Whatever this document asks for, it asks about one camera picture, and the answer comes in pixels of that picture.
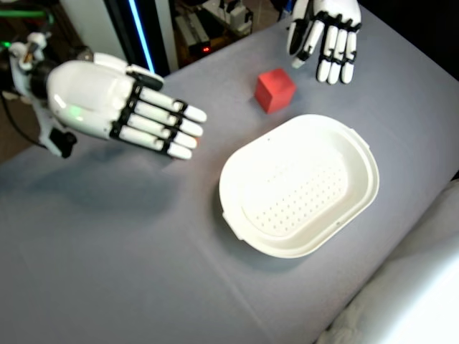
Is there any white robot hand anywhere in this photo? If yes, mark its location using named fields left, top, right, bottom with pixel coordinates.
left=286, top=0, right=363, bottom=85
left=46, top=52, right=208, bottom=161

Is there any grey table cloth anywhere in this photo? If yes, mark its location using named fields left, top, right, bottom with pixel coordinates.
left=0, top=2, right=459, bottom=344

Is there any white pillar with blue light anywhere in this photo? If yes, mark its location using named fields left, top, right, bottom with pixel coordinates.
left=59, top=0, right=180, bottom=77

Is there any thin black cable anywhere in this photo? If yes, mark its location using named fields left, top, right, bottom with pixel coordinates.
left=0, top=90, right=41, bottom=146

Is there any white perforated drain basket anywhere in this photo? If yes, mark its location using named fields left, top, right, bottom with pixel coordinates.
left=218, top=113, right=381, bottom=259

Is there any red cube block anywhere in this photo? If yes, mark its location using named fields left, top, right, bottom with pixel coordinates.
left=254, top=68, right=298, bottom=115

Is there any black device with red light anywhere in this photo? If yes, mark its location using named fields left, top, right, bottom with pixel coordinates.
left=174, top=13, right=218, bottom=59

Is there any white robot body shell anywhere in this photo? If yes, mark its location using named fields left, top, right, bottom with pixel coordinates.
left=314, top=178, right=459, bottom=344

